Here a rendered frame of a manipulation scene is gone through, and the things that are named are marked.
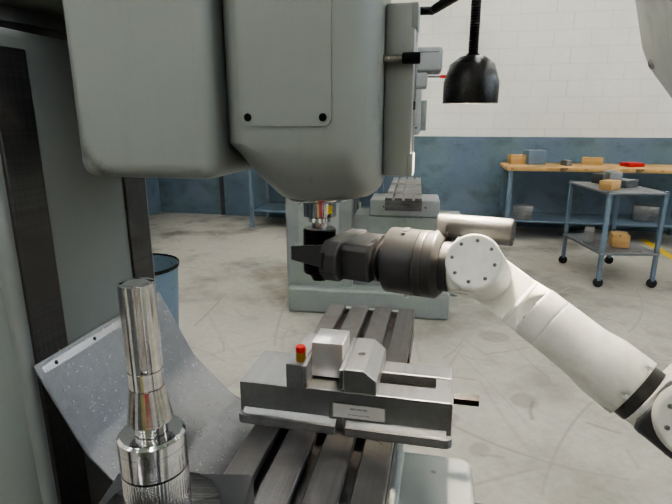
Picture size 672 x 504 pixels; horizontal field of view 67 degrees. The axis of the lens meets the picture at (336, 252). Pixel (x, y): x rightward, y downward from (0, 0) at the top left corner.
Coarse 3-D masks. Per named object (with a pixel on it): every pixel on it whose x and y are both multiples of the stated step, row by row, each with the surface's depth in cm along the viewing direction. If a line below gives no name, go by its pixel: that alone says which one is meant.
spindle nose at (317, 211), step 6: (306, 204) 70; (312, 204) 69; (318, 204) 69; (324, 204) 69; (330, 204) 70; (306, 210) 70; (312, 210) 69; (318, 210) 69; (324, 210) 69; (306, 216) 70; (312, 216) 70; (318, 216) 69; (324, 216) 70; (330, 216) 70
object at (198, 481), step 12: (120, 480) 43; (192, 480) 41; (204, 480) 41; (216, 480) 43; (228, 480) 43; (240, 480) 43; (252, 480) 44; (108, 492) 42; (120, 492) 40; (192, 492) 40; (204, 492) 40; (216, 492) 40; (228, 492) 42; (240, 492) 42; (252, 492) 44
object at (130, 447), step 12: (180, 420) 38; (120, 432) 36; (132, 432) 36; (168, 432) 36; (180, 432) 36; (120, 444) 35; (132, 444) 35; (144, 444) 35; (156, 444) 35; (168, 444) 35; (180, 444) 36; (132, 456) 34; (144, 456) 34; (156, 456) 34
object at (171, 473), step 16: (128, 464) 35; (144, 464) 34; (160, 464) 35; (176, 464) 36; (128, 480) 35; (144, 480) 35; (160, 480) 35; (176, 480) 36; (128, 496) 36; (144, 496) 35; (160, 496) 35; (176, 496) 36
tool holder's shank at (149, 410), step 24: (120, 288) 33; (144, 288) 33; (120, 312) 33; (144, 312) 33; (144, 336) 34; (144, 360) 34; (144, 384) 34; (144, 408) 34; (168, 408) 36; (144, 432) 35
